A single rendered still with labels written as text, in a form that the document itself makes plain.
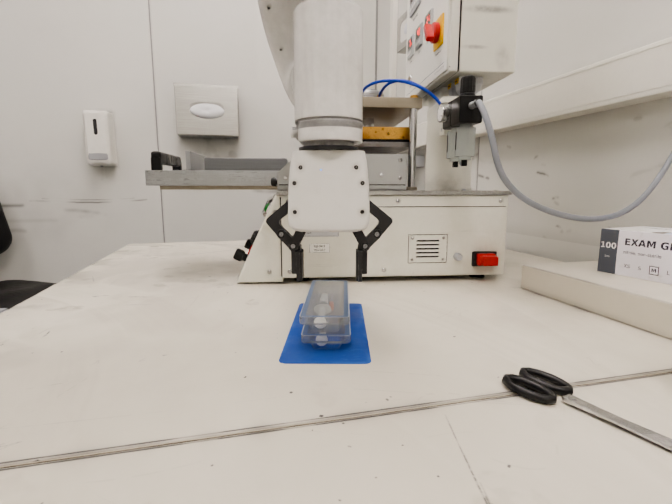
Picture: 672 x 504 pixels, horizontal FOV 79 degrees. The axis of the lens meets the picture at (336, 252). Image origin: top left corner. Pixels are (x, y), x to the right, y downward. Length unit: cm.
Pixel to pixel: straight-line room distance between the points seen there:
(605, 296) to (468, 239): 27
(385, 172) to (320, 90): 34
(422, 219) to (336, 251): 18
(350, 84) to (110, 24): 210
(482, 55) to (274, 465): 78
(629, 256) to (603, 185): 37
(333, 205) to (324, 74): 15
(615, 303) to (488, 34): 53
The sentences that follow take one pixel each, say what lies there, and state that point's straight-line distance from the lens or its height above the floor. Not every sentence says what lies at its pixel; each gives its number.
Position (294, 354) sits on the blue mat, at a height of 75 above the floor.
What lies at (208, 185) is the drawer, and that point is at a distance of 86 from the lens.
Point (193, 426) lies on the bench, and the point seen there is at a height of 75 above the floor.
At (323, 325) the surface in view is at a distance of 47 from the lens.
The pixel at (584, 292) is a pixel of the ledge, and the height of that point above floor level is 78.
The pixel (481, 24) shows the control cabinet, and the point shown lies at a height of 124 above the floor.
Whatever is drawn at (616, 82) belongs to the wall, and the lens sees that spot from 109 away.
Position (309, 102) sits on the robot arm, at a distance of 50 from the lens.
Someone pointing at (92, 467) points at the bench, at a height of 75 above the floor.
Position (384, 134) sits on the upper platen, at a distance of 87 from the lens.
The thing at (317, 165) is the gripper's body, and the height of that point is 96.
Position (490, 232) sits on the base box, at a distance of 87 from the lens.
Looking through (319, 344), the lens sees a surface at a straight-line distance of 48.
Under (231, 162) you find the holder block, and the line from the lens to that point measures 86.
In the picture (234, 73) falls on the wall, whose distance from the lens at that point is 242.
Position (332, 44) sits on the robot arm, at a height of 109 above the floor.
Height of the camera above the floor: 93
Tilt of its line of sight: 9 degrees down
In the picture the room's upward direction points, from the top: straight up
